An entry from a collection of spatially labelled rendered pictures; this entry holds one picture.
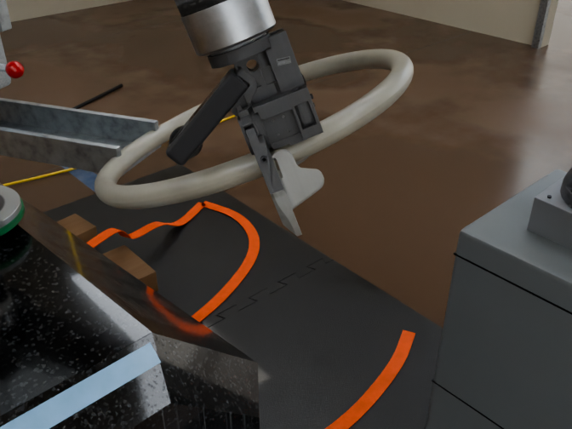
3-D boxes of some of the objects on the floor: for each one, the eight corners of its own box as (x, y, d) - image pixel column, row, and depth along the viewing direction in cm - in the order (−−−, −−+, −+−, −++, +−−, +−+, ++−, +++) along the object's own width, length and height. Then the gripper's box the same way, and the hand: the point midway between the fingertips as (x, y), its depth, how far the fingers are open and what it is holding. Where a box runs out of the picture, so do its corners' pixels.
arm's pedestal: (488, 395, 198) (547, 153, 154) (652, 501, 167) (786, 237, 122) (386, 490, 170) (422, 228, 125) (561, 641, 138) (693, 363, 94)
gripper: (292, 33, 58) (360, 223, 65) (275, 20, 74) (330, 173, 82) (206, 68, 58) (283, 253, 65) (208, 48, 74) (269, 197, 82)
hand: (286, 214), depth 73 cm, fingers open, 12 cm apart
